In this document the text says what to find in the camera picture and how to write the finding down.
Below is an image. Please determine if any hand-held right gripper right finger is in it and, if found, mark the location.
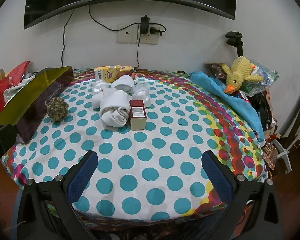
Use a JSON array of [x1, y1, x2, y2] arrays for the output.
[[201, 150, 288, 240]]

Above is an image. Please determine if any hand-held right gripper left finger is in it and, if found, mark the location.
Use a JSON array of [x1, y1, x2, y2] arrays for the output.
[[14, 150, 98, 240]]

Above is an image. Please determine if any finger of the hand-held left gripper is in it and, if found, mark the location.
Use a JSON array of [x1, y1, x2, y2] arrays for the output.
[[0, 124, 17, 180]]

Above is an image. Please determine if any long golden tin box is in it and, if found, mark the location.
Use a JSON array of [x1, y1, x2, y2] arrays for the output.
[[0, 66, 74, 145]]

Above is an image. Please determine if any brown rope ball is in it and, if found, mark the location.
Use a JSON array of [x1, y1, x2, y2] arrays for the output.
[[47, 97, 70, 123]]

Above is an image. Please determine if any white paper cup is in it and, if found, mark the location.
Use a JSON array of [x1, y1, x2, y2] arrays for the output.
[[92, 89, 130, 128]]

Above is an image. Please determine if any red box with tan sides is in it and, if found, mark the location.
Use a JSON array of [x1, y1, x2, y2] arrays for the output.
[[129, 99, 148, 130]]

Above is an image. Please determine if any small white sock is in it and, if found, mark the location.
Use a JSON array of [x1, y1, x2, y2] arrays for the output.
[[112, 74, 135, 93]]

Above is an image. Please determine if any white cloth bag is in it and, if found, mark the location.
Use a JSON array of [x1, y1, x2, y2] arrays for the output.
[[3, 77, 38, 103]]

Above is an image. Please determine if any brown patterned packet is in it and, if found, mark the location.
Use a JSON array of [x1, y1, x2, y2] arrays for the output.
[[261, 140, 280, 173]]

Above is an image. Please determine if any polka dot tablecloth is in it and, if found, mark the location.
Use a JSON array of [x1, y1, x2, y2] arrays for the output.
[[0, 67, 269, 224]]

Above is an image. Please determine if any large red gift bag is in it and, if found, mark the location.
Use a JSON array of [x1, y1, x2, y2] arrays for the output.
[[7, 60, 32, 84]]

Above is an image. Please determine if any white metal stand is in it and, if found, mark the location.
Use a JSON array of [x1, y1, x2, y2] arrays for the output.
[[272, 130, 300, 174]]

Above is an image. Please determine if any blue towel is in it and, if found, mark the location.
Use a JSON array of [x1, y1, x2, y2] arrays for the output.
[[190, 71, 265, 140]]

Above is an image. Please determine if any black bag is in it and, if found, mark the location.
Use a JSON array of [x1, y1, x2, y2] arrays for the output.
[[250, 94, 273, 130]]

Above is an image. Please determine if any yellow box with face print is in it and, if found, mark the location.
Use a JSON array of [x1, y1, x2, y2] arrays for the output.
[[94, 65, 121, 82]]

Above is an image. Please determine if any yellow duck plush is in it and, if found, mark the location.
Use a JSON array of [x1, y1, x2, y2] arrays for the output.
[[221, 56, 265, 95]]

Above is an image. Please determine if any brown snack bag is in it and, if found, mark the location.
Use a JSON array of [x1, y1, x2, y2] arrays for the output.
[[204, 62, 228, 80]]

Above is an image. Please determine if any clear plastic bag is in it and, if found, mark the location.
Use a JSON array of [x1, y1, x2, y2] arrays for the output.
[[240, 64, 279, 97]]

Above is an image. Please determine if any black power adapter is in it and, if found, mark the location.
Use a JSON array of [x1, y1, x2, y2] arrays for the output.
[[140, 15, 152, 34]]

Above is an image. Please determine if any black television power cable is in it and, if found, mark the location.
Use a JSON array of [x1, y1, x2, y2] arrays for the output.
[[61, 8, 75, 68]]

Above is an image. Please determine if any black adapter cable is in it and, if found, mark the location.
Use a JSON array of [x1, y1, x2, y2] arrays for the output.
[[135, 32, 141, 69]]

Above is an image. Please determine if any black clamp mount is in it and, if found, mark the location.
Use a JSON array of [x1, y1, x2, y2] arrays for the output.
[[225, 31, 245, 58]]

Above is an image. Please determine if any white wall socket plate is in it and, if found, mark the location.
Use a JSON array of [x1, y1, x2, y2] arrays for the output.
[[117, 24, 159, 45]]

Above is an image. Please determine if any thin black television cable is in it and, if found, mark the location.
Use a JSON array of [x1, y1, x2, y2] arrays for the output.
[[88, 4, 143, 32]]

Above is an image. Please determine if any black wall plug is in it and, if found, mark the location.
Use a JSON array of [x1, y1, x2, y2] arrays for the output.
[[150, 24, 166, 36]]

